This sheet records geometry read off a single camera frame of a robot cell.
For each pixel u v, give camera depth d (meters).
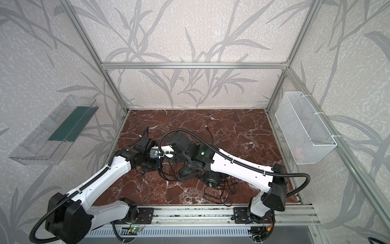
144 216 0.72
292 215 0.75
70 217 0.39
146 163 0.66
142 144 0.64
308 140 0.61
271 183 0.40
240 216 0.74
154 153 0.55
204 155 0.47
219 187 0.82
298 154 0.73
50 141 0.65
